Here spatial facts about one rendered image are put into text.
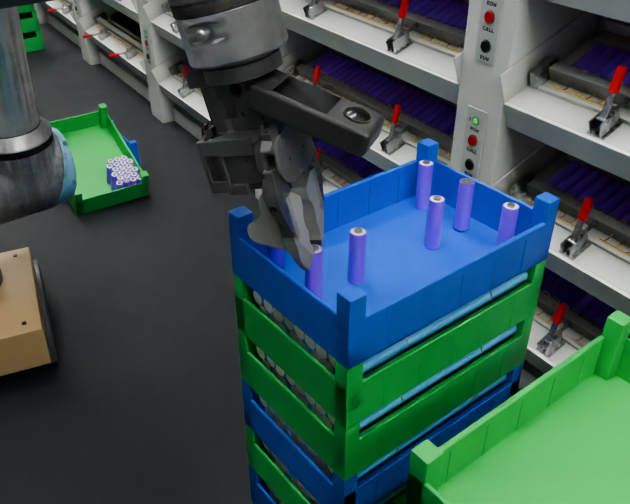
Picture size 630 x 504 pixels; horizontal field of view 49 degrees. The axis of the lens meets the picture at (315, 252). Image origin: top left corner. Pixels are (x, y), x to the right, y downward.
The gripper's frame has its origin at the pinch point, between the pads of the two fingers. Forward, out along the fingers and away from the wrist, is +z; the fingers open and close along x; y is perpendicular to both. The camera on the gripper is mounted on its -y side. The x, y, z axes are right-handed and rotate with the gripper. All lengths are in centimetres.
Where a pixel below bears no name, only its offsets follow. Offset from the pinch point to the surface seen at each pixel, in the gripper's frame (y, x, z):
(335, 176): 38, -84, 29
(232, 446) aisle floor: 34, -15, 47
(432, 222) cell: -7.8, -13.9, 4.5
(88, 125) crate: 116, -95, 14
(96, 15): 166, -170, -6
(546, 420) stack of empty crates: -20.6, -0.1, 19.9
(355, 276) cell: -1.7, -4.1, 5.5
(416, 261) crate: -6.1, -10.9, 7.9
